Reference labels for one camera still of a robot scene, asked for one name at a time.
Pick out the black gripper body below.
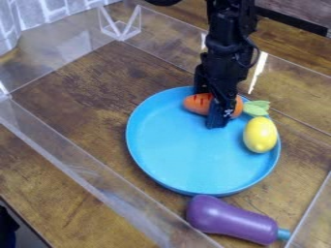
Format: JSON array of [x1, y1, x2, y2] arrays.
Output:
[[199, 0, 260, 99]]

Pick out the white patterned curtain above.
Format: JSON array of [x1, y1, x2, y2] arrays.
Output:
[[0, 0, 121, 56]]

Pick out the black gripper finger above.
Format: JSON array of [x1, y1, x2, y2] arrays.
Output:
[[205, 97, 236, 129], [193, 65, 212, 94]]

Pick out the purple toy eggplant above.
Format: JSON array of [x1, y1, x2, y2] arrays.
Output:
[[185, 195, 291, 245]]

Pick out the yellow toy lemon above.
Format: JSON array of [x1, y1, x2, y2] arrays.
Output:
[[243, 116, 277, 153]]

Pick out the blue round tray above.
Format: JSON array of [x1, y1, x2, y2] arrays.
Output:
[[125, 86, 281, 197]]

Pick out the clear acrylic enclosure wall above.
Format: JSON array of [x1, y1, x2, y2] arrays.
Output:
[[0, 0, 331, 248]]

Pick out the orange toy carrot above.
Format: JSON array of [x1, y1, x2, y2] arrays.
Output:
[[183, 93, 271, 119]]

